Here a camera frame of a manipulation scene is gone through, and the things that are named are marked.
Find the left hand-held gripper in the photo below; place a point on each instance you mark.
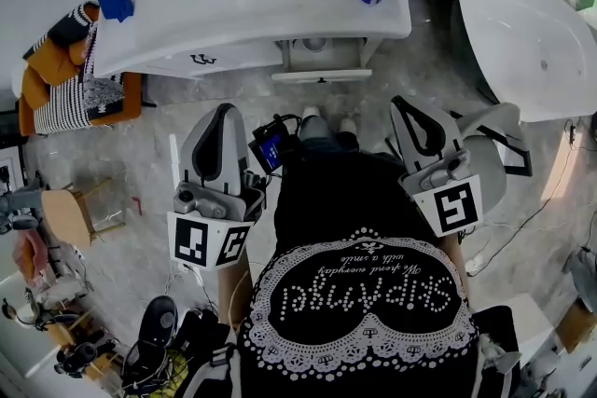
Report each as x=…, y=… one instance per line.
x=191, y=237

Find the yellow checked cloth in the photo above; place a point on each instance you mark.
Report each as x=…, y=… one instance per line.
x=175, y=368

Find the person's white shoe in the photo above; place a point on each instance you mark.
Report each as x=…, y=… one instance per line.
x=311, y=112
x=347, y=125

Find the white power strip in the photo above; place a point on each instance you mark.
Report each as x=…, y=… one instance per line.
x=184, y=271
x=474, y=266

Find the cardboard box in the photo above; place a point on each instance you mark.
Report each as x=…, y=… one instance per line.
x=576, y=326

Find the grey chair with black legs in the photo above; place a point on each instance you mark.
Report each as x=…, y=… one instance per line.
x=490, y=172

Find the black device with blue screen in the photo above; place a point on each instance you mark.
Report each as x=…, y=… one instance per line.
x=271, y=149

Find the person's black printed shirt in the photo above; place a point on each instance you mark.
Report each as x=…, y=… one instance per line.
x=345, y=200

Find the red angle bracket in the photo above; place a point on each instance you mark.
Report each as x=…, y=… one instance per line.
x=137, y=206

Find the person's left forearm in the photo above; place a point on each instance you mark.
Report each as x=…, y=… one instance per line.
x=231, y=293

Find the person's right white shoe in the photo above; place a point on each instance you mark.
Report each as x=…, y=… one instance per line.
x=347, y=125

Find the black office chair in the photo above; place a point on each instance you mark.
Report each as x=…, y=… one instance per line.
x=154, y=331

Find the person's left white shoe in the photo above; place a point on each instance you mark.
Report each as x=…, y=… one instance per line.
x=311, y=112

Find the orange cushion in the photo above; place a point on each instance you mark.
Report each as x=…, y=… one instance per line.
x=51, y=63

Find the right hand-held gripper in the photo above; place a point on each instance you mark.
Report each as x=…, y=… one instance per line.
x=457, y=209

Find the wooden stool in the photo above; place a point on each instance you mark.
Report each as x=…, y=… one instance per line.
x=65, y=214

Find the black white striped blanket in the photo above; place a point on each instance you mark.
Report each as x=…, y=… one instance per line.
x=60, y=107

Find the person's blue jeans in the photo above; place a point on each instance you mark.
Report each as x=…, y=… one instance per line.
x=322, y=140

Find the orange sofa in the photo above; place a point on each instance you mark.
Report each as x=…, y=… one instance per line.
x=28, y=107

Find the white curved counter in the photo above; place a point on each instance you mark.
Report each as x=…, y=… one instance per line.
x=522, y=321

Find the red plastic bag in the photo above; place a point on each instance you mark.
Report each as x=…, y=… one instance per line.
x=28, y=254

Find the white vanity drawer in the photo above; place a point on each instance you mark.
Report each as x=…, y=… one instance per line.
x=322, y=75

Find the blue cloth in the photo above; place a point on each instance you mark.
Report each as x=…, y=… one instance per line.
x=115, y=2

